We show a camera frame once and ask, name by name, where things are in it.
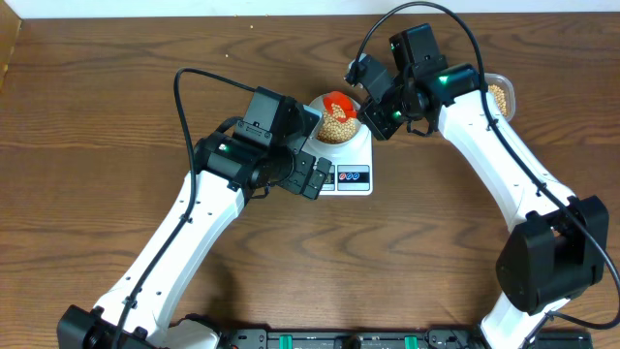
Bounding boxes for red plastic measuring scoop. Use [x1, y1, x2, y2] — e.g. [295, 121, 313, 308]
[323, 91, 357, 123]

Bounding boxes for grey round bowl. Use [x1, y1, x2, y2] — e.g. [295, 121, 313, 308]
[310, 91, 361, 144]

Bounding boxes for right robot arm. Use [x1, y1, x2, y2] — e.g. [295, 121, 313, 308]
[347, 24, 615, 348]

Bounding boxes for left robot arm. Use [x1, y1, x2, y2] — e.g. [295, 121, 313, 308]
[57, 131, 331, 348]

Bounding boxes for white digital kitchen scale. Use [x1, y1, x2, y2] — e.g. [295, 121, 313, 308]
[303, 119, 373, 196]

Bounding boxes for soybeans in grey bowl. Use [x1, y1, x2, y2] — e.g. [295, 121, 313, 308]
[317, 111, 357, 143]

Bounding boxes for soybeans pile in container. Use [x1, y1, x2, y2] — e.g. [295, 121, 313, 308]
[488, 84, 509, 116]

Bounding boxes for clear plastic soybean container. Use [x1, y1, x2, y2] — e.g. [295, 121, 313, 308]
[484, 73, 516, 122]

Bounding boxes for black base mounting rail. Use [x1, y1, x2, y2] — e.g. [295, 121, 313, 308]
[217, 327, 593, 349]

